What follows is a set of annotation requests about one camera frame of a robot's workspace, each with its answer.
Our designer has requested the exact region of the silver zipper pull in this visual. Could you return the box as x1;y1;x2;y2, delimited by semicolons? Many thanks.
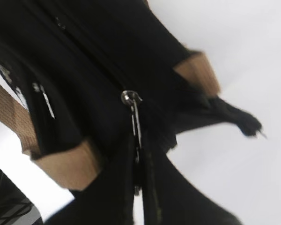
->
121;90;142;196

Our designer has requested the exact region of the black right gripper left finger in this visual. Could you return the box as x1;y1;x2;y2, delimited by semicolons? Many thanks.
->
45;135;134;225

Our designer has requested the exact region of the black bag with tan straps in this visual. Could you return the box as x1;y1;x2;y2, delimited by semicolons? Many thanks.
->
0;0;262;191

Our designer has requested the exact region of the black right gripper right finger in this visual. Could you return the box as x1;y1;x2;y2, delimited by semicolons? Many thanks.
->
140;135;241;225

